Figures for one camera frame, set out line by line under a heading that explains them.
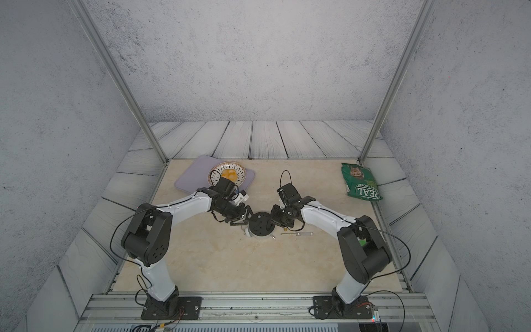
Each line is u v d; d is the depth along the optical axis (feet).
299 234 2.98
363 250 1.49
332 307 2.17
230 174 3.64
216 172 3.76
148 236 1.61
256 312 2.38
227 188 2.58
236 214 2.67
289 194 2.37
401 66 2.76
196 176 3.76
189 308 2.39
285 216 2.50
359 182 3.54
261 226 2.93
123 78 2.91
